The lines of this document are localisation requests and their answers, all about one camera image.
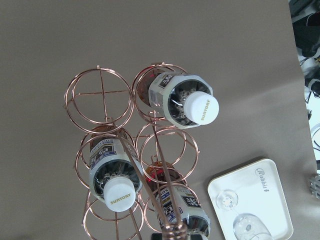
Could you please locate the clear wine glass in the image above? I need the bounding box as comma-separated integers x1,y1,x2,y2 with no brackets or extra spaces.
216,189,274,240

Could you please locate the copper wire bottle basket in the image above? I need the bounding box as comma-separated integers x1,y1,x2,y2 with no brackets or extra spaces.
62,61,201,240

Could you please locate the tea bottle far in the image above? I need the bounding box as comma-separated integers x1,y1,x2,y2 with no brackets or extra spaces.
144,161,210,240

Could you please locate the cream rabbit tray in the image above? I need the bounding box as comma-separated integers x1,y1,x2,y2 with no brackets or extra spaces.
207,158,294,240

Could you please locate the tea bottle near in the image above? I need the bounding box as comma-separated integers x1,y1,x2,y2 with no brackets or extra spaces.
136,70,220,129

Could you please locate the tea bottle middle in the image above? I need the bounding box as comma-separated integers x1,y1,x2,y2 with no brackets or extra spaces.
89,135,143,212

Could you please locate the tea bottle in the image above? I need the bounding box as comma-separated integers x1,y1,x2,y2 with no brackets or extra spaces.
136,70,220,129
144,161,210,240
89,135,143,212

